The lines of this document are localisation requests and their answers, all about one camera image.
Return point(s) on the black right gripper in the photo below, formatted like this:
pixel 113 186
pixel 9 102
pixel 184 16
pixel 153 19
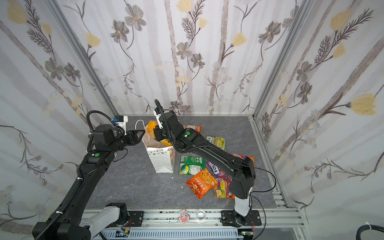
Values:
pixel 161 133

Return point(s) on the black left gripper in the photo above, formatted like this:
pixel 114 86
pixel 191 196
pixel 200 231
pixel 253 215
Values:
pixel 136 140

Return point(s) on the yellow orange snack bag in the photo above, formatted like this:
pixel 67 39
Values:
pixel 156 133

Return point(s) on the white cartoon paper bag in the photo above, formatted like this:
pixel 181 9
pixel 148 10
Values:
pixel 162 156

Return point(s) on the orange corn snack bag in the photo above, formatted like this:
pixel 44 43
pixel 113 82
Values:
pixel 201 183

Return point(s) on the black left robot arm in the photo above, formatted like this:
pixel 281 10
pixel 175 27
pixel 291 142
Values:
pixel 66 222

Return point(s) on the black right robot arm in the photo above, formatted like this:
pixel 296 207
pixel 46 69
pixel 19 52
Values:
pixel 241 171

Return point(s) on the green yellow Fox's candy bag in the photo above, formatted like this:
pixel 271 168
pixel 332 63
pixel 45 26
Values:
pixel 217 141

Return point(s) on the purple Fox's berries bag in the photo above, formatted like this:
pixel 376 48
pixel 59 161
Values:
pixel 216 171

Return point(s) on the red orange Fox's candy bag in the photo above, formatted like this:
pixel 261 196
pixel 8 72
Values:
pixel 244 157

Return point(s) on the pink yellow Fox's candy bag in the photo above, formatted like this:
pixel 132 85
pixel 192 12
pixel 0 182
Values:
pixel 222 189

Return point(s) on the small orange snack packet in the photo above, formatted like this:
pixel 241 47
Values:
pixel 196 128

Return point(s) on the green Fox's tea packet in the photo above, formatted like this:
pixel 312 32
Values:
pixel 191 165

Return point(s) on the pink pig sticker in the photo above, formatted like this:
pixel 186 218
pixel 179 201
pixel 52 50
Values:
pixel 184 217

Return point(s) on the clear round suction cup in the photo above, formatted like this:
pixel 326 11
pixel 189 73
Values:
pixel 201 214

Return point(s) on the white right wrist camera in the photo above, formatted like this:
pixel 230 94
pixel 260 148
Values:
pixel 158 116

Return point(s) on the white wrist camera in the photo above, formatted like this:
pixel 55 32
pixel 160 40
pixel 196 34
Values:
pixel 158 116
pixel 121 121

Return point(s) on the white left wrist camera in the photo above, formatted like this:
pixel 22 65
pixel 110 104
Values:
pixel 121 121

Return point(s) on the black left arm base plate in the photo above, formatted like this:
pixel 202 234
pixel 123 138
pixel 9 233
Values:
pixel 136 218

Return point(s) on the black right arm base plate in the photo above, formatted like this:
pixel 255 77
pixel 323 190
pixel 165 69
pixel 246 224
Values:
pixel 229 218

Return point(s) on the white slotted cable duct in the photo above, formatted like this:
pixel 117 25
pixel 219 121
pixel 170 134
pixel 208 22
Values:
pixel 171 234

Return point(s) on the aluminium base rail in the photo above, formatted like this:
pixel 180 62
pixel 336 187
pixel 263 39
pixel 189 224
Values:
pixel 194 224

